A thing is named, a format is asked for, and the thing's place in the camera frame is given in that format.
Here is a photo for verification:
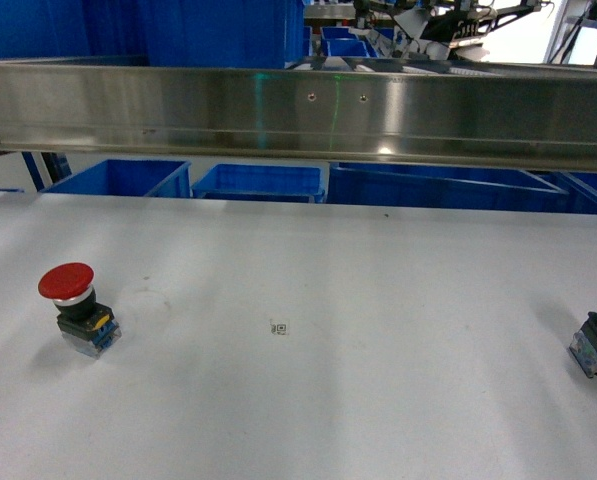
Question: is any blue bin left under beam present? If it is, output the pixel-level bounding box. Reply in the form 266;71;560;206
42;159;191;199

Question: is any red mushroom push button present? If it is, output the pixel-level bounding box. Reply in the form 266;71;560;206
37;262;122;358

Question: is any small blue bin far background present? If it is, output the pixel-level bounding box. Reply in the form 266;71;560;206
320;26;370;58

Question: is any blue bin centre under beam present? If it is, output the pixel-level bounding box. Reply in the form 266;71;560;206
191;164;326;204

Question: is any large blue bin right under beam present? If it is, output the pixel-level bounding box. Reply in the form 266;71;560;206
327;162;569;212

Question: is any small QR code sticker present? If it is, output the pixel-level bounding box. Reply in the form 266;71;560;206
269;319;290;336

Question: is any stainless steel shelf beam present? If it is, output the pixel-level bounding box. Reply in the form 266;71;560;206
0;58;597;172

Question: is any black machine frame background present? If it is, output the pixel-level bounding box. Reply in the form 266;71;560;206
352;1;549;60

